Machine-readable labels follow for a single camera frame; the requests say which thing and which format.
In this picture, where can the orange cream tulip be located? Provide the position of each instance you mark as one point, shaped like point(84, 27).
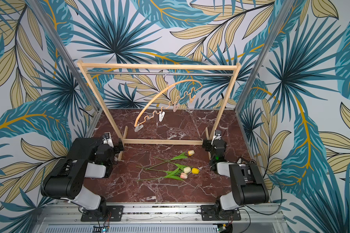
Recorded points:
point(173, 160)

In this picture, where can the pink tulip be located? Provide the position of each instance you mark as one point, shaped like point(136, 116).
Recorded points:
point(174, 176)

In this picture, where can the yellow tulip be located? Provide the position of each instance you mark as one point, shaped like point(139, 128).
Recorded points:
point(194, 170)

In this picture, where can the curved wooden clip hanger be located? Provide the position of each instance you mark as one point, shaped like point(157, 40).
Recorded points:
point(167, 94)

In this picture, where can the wooden clothes rack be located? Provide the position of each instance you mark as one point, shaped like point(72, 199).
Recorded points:
point(163, 70)

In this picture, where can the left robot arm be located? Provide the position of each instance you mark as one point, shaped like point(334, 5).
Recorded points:
point(87, 158)

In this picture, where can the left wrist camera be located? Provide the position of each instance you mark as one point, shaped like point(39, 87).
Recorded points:
point(107, 139)

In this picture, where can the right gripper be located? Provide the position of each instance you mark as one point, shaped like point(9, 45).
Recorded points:
point(209, 144)

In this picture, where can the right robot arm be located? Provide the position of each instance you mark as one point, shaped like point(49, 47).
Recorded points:
point(247, 185)

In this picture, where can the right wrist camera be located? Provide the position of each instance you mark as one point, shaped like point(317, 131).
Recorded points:
point(217, 136)

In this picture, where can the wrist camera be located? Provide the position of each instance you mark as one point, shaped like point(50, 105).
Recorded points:
point(107, 139)
point(217, 136)

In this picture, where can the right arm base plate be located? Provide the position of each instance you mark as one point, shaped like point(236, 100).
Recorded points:
point(214, 213)

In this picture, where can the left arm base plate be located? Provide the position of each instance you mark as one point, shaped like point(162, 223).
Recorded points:
point(108, 213)

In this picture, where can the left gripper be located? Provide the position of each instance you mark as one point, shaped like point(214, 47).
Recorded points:
point(116, 147)

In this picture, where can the cream white tulip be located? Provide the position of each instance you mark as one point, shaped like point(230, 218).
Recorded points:
point(177, 170)

